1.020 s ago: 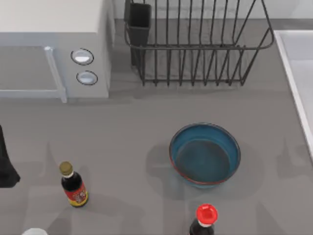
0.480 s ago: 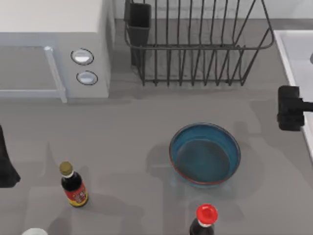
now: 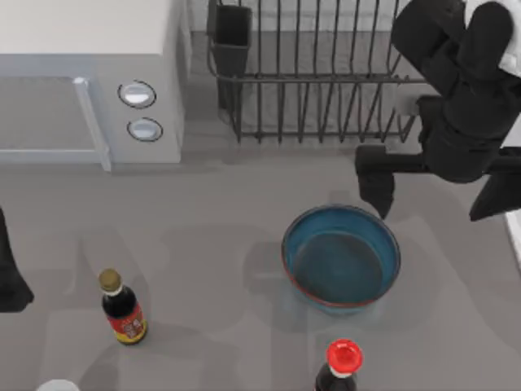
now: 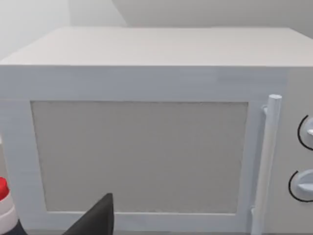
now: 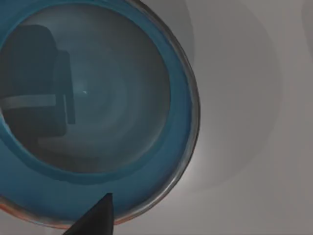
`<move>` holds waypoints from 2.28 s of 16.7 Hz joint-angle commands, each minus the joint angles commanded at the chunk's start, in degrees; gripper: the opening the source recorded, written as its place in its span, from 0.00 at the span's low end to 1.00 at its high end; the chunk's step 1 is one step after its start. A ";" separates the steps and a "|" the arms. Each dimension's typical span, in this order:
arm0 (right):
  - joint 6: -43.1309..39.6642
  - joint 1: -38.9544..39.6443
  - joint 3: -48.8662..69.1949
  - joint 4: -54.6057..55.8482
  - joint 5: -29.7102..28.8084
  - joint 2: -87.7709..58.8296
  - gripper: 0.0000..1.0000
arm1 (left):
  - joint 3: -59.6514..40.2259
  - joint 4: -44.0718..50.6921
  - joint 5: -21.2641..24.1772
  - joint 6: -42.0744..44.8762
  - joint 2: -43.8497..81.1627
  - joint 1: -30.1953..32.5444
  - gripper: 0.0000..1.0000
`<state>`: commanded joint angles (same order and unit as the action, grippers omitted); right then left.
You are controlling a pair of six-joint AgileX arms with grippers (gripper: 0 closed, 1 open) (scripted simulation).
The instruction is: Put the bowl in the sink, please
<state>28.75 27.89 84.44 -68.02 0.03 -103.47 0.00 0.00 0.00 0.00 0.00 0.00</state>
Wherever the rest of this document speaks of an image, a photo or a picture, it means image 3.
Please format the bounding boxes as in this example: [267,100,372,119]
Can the blue bowl with red rim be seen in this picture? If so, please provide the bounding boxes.
[281,204,402,317]

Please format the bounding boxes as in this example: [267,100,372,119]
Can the dark bottle with red cap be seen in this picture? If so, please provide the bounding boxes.
[313,337,365,391]

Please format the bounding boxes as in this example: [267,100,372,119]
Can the dark grey cutlery holder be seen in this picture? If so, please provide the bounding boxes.
[207,1,254,79]

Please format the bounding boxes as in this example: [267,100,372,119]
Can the small round microwave knob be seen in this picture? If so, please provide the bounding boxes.
[125,116,164,143]

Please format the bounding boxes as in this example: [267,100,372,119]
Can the large round microwave knob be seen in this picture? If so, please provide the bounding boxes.
[116,79,158,110]

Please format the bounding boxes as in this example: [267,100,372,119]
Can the dark bottle with gold cap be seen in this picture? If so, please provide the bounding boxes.
[98,268,149,347]

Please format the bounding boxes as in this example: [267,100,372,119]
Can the pale microwave oven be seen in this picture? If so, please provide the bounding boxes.
[0,0,193,175]

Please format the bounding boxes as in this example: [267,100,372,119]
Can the pale microwave door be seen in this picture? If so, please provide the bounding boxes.
[0,75,112,173]

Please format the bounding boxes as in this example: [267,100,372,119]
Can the white round cap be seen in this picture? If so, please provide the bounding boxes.
[36,379,81,391]

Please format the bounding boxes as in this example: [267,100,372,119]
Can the dark grey wire dish rack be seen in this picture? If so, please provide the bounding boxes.
[206,0,443,145]

